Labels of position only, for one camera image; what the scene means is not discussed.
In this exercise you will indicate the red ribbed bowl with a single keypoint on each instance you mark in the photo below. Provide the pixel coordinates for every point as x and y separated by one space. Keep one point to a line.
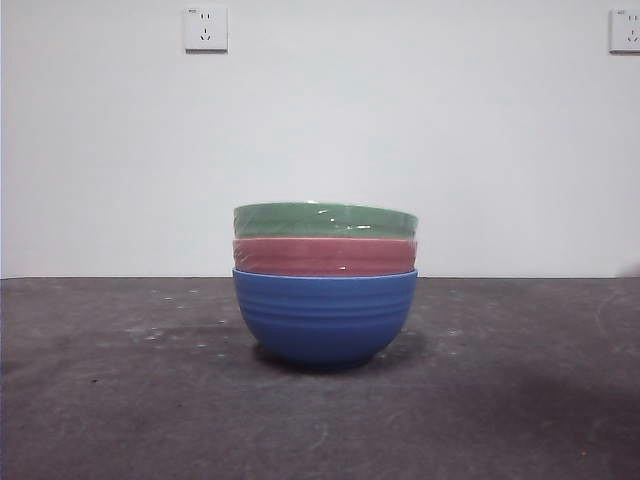
300 256

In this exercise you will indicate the green ribbed bowl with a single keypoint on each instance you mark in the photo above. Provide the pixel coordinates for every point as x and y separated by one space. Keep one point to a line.
300 220

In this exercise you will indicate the blue ribbed bowl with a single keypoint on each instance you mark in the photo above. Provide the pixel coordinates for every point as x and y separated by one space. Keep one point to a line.
325 320

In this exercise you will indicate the white wall socket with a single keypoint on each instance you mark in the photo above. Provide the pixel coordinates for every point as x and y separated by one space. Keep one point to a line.
626 31
206 30

